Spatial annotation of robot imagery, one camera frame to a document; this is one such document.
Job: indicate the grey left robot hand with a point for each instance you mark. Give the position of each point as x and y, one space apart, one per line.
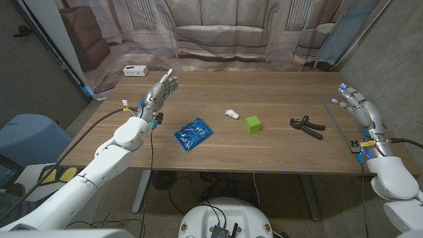
155 97

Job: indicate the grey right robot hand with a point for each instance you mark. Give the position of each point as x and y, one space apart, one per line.
365 112

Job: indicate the black grip strengthener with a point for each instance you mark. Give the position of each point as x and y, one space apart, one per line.
314 134

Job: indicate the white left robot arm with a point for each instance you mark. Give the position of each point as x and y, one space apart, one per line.
109 162

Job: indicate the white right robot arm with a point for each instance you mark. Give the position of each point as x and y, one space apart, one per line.
393 178

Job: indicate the blue gel bag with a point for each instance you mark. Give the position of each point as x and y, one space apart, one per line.
193 134

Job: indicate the white bandage roll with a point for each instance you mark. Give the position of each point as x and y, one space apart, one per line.
232 114

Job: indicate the green cube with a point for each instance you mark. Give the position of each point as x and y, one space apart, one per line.
253 125

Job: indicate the white connector plug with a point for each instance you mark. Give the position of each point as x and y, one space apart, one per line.
124 102

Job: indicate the white power outlet box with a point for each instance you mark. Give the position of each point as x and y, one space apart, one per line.
135 70

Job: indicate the blue tape piece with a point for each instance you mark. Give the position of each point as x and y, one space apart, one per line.
88 91

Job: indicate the blue-grey leaning panel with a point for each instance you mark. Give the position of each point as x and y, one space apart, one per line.
343 33

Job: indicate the black round floor fan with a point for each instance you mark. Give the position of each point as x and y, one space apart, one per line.
164 180

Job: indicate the printed living room backdrop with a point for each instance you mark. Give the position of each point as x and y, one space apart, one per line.
218 36

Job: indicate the grey metal table leg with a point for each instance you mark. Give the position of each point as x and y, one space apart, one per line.
310 198
142 191

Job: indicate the white board with yellow marks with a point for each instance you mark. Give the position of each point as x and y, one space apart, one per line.
67 175

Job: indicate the blue plastic bin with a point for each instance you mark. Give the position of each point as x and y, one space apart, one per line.
29 139

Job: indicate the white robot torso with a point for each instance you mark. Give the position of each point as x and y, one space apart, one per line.
228 211

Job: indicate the person leg in jeans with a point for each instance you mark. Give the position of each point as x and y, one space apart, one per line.
15 206

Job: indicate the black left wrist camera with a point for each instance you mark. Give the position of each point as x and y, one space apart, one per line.
159 118

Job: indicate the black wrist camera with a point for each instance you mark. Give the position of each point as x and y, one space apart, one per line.
355 147
159 118

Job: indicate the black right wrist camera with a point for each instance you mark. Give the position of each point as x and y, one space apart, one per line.
355 147

